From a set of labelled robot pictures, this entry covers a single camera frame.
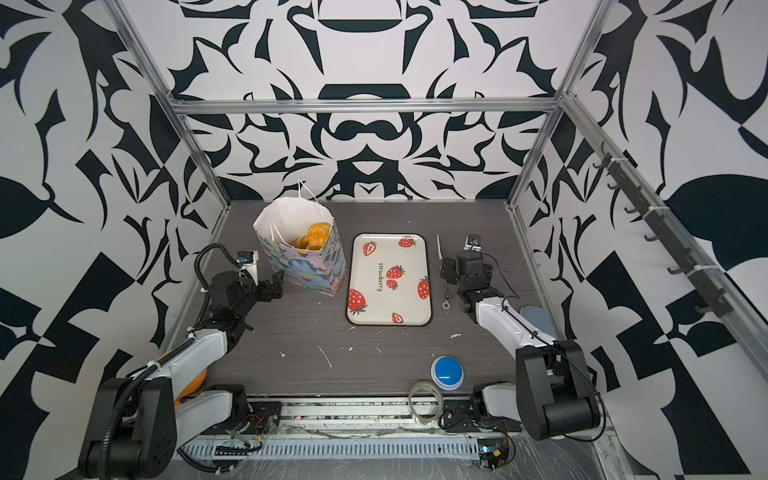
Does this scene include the small circuit board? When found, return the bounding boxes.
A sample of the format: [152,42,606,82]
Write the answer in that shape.
[478,436,517,471]

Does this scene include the floral white paper bag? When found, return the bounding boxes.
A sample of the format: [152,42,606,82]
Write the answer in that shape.
[253,181,346,296]

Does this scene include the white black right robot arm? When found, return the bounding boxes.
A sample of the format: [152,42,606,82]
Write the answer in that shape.
[440,250,607,442]

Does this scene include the pale blue lid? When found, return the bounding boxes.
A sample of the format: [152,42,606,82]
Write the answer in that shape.
[520,306,558,338]

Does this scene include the black corrugated cable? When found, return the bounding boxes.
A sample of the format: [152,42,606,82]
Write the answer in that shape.
[98,242,265,480]

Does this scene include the round bread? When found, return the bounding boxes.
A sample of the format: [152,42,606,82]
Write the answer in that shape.
[306,222,332,251]

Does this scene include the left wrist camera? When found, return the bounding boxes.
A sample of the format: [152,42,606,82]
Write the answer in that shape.
[237,250,259,285]

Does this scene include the croissant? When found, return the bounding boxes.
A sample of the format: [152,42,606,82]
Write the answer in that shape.
[293,236,309,249]

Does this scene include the orange plush toy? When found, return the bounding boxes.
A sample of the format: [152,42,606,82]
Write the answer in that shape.
[174,369,207,407]

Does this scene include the blue push button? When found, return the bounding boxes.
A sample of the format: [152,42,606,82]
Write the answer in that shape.
[430,356,464,392]

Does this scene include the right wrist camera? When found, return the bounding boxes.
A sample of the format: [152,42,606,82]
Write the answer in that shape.
[464,234,482,252]

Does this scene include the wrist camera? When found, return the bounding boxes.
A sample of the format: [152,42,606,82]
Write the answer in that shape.
[464,234,482,252]
[237,250,259,285]

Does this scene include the wall hook rail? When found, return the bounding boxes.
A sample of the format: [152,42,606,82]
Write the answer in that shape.
[595,153,734,318]

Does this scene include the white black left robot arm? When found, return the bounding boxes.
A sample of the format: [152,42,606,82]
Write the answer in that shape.
[76,243,285,479]

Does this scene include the clear tape roll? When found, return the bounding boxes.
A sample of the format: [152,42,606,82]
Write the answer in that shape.
[407,380,445,426]

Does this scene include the white strawberry tray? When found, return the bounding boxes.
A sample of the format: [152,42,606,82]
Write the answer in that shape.
[346,233,433,327]

